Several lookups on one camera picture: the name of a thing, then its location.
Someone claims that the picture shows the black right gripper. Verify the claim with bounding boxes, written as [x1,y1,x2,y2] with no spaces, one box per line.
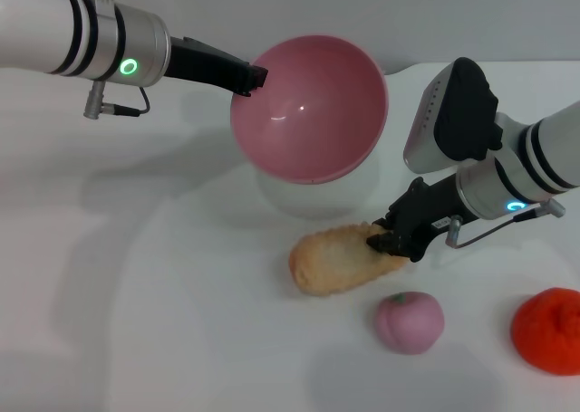
[364,175,467,264]

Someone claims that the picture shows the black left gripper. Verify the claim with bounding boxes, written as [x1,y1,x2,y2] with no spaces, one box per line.
[164,35,270,98]

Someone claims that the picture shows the orange striped bread roll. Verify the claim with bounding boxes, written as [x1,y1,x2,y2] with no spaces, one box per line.
[288,221,409,298]

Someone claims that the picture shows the pink plastic bowl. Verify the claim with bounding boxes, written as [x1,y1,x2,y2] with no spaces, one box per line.
[229,34,390,186]

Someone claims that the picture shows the pink peach toy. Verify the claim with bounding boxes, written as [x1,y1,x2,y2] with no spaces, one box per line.
[373,291,446,355]

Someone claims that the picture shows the red orange tangerine toy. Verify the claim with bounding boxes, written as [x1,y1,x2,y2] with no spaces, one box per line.
[510,286,580,377]

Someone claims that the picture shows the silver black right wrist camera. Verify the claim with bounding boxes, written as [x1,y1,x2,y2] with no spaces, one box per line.
[402,57,505,175]

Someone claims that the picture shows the silver right camera mount bracket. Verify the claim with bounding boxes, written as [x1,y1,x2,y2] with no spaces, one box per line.
[491,111,518,154]

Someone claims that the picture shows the left wrist cable with connector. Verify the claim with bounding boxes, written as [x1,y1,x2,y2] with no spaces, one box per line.
[83,81,151,120]

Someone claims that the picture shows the wrist cable with connector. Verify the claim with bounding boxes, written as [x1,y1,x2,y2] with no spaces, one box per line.
[83,81,151,120]
[446,198,567,251]

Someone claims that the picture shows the right wrist cable with connector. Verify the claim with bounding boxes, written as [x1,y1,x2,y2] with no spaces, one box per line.
[446,198,567,251]

